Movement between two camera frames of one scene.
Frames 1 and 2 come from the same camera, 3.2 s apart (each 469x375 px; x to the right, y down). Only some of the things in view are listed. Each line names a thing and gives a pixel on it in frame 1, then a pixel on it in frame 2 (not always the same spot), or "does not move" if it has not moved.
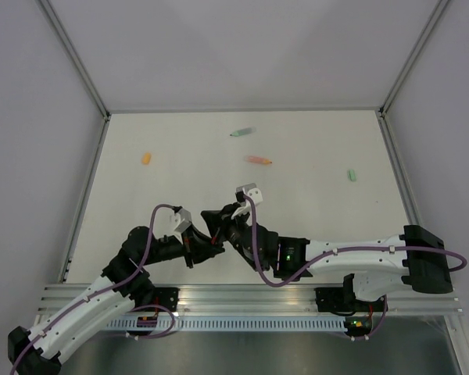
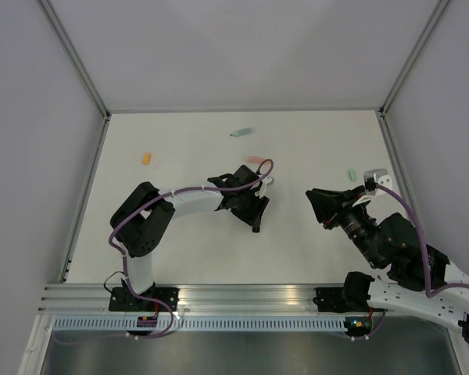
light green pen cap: [352, 174] does not move
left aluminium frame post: [81, 66] does not move
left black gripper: [196, 245] → [253, 217]
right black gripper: [218, 223] → [328, 204]
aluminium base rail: [243, 299] does not move
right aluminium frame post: [381, 116] does not move
